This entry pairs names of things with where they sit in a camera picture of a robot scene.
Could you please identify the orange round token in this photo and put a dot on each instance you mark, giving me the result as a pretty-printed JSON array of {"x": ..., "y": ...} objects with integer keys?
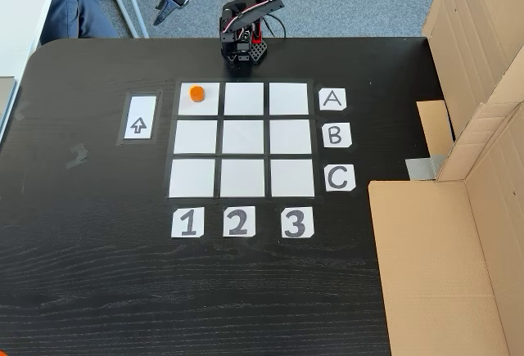
[{"x": 197, "y": 93}]

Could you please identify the white nine-square grid sheet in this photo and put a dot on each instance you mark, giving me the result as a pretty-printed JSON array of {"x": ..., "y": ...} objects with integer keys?
[{"x": 242, "y": 139}]

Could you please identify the orange round object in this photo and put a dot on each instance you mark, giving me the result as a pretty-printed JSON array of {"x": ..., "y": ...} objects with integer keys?
[{"x": 4, "y": 352}]

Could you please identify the red and black clamp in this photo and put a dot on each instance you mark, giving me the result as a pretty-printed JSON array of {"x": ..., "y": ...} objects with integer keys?
[{"x": 257, "y": 36}]

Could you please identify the person's leg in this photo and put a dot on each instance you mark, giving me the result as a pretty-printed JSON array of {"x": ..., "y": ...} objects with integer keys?
[{"x": 69, "y": 8}]

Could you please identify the white arrow paper sheet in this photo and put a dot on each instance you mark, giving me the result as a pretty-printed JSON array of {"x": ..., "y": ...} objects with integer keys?
[{"x": 140, "y": 120}]

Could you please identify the white desk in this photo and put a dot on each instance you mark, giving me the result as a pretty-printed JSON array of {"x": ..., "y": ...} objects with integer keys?
[{"x": 20, "y": 16}]

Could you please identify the clear tape scraps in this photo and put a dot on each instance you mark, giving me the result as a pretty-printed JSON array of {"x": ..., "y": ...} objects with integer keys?
[{"x": 77, "y": 155}]

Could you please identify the clear tape piece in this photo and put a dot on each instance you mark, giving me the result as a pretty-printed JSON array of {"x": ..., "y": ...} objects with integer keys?
[{"x": 22, "y": 111}]

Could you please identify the paper label letter A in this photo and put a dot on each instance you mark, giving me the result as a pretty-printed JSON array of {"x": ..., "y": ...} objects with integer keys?
[{"x": 332, "y": 99}]

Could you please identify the paper label letter B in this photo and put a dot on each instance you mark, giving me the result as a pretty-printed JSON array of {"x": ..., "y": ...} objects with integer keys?
[{"x": 336, "y": 135}]

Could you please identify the paper label number 1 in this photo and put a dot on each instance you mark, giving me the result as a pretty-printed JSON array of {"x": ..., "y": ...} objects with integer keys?
[{"x": 187, "y": 222}]

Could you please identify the paper label number 2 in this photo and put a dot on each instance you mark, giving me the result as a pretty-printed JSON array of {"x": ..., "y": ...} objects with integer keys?
[{"x": 238, "y": 221}]

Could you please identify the paper label letter C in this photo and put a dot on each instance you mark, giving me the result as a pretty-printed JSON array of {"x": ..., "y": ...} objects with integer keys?
[{"x": 340, "y": 178}]

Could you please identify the paper label number 3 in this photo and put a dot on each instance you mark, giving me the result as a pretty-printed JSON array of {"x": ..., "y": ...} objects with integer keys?
[{"x": 297, "y": 222}]

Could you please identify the brown cardboard box panel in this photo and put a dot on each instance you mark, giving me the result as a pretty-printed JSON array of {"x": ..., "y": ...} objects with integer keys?
[
  {"x": 479, "y": 45},
  {"x": 442, "y": 270}
]

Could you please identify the grey duct tape strip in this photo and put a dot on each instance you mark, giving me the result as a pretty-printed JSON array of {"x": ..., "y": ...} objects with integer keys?
[{"x": 423, "y": 168}]

